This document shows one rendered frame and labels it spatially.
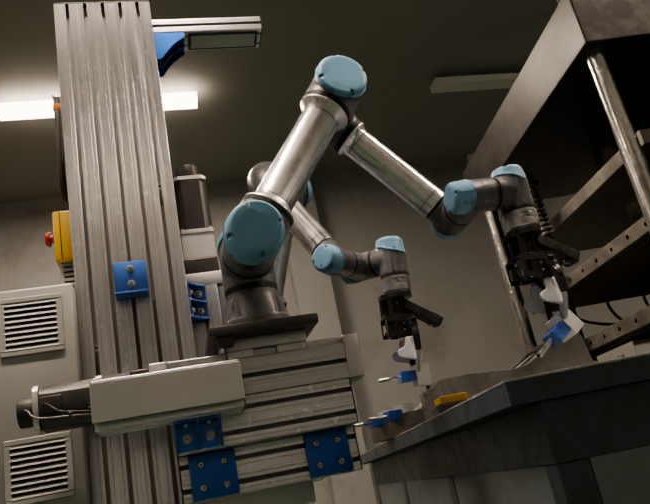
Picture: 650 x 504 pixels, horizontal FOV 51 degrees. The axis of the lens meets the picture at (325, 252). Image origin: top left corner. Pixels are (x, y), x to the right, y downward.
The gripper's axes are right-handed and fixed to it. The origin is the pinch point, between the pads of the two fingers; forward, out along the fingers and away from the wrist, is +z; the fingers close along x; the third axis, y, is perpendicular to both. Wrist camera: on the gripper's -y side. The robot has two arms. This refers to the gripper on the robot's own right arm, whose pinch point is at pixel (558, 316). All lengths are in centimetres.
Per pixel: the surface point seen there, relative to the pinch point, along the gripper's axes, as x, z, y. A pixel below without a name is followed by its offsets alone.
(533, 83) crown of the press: -56, -96, -59
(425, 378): -37.1, 3.9, 17.1
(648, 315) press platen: -51, -7, -69
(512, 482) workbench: 11.8, 30.1, 27.6
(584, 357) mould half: -18.4, 7.2, -16.9
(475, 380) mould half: -23.8, 7.9, 10.6
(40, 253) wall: -409, -185, 143
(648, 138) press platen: -26, -56, -69
